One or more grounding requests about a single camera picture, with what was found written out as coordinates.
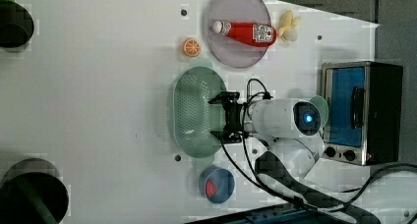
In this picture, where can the black toaster oven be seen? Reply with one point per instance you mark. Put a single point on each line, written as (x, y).
(364, 111)

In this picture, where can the red toy strawberry in bowl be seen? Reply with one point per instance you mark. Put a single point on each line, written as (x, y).
(210, 189)

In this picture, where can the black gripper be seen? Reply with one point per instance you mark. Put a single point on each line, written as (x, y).
(233, 130)

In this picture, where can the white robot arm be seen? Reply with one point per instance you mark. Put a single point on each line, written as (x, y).
(283, 126)

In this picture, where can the peeled toy banana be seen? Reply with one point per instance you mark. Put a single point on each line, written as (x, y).
(287, 27)

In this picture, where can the black cylindrical cup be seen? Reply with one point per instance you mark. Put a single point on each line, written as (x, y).
(16, 25)

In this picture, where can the green plastic strainer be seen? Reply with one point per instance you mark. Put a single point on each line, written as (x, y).
(193, 117)

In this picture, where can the grey round plate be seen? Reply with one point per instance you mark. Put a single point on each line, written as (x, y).
(228, 51)

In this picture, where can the blue bowl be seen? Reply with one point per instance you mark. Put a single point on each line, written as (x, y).
(223, 180)

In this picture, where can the toy orange slice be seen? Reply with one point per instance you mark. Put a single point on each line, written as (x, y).
(191, 47)

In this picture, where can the red ketchup bottle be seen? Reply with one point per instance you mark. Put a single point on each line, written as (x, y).
(253, 34)

